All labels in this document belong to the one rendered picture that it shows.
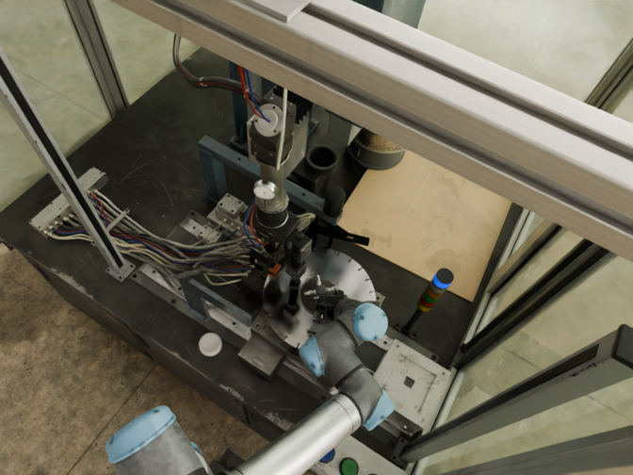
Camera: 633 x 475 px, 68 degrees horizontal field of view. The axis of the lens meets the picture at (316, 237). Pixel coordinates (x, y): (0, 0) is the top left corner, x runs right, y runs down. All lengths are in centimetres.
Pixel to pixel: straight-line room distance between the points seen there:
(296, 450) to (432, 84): 74
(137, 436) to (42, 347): 173
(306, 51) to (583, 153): 15
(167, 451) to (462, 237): 132
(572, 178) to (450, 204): 164
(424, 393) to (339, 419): 51
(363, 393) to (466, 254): 94
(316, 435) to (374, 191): 114
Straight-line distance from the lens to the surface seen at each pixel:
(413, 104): 27
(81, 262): 177
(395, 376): 140
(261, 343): 147
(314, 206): 142
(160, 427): 86
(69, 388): 245
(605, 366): 62
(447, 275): 125
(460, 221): 187
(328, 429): 93
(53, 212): 186
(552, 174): 27
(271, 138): 90
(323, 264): 143
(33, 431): 246
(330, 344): 100
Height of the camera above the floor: 221
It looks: 59 degrees down
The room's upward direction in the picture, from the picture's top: 9 degrees clockwise
